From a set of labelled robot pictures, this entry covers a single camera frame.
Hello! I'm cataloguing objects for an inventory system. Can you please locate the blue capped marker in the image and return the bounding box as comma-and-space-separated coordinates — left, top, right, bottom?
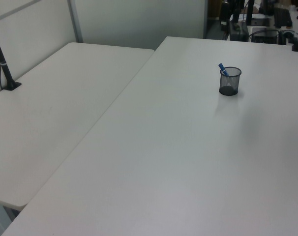
218, 62, 230, 77

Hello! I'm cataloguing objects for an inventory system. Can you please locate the black mesh pen cup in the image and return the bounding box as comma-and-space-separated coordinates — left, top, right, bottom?
218, 66, 242, 96

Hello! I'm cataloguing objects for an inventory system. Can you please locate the white side table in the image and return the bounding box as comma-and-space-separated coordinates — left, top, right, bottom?
0, 41, 156, 211

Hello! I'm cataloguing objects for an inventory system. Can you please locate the black equipment box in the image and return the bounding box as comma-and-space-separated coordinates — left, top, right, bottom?
228, 20, 250, 41

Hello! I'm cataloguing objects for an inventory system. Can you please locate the black computer tower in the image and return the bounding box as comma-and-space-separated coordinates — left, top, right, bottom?
219, 0, 233, 26

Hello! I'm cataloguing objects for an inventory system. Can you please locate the black desktop device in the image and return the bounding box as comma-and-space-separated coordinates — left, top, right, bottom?
251, 27, 280, 45

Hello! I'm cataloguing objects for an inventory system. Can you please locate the white partition panel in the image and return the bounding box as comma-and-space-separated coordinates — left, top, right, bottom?
0, 0, 73, 98

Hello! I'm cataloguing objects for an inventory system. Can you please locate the black monitor stand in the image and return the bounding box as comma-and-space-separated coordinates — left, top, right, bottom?
245, 0, 256, 26

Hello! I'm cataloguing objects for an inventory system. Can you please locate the grey metal partition post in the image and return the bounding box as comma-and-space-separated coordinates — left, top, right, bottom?
67, 0, 84, 43

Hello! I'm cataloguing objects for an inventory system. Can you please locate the black camera stand pole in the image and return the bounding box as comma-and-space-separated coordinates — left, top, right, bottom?
0, 21, 22, 92

